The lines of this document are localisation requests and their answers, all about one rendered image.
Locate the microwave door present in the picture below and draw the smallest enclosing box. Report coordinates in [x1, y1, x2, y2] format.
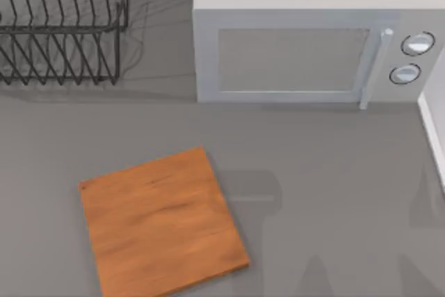
[193, 9, 380, 104]

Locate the wooden cutting board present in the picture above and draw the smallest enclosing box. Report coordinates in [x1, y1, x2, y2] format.
[79, 145, 251, 297]

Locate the microwave knob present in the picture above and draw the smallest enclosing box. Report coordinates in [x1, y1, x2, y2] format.
[388, 63, 422, 85]
[400, 31, 436, 56]

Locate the microwave door handle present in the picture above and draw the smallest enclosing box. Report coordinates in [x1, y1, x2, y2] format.
[359, 28, 394, 111]

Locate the black wire dish rack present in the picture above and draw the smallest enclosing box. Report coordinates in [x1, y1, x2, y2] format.
[0, 0, 133, 87]

